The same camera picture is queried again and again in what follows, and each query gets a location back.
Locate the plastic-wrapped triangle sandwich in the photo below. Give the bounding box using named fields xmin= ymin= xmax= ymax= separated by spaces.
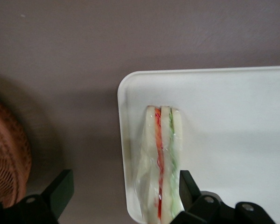
xmin=133 ymin=105 xmax=185 ymax=224

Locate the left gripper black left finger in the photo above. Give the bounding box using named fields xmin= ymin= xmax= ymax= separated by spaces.
xmin=0 ymin=169 xmax=75 ymax=224

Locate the cream plastic serving tray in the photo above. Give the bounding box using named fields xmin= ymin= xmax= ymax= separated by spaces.
xmin=117 ymin=66 xmax=280 ymax=224

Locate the round brown wicker basket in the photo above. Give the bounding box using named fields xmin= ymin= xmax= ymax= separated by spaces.
xmin=0 ymin=94 xmax=33 ymax=208

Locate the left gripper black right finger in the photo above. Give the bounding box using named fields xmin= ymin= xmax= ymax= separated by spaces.
xmin=172 ymin=170 xmax=277 ymax=224

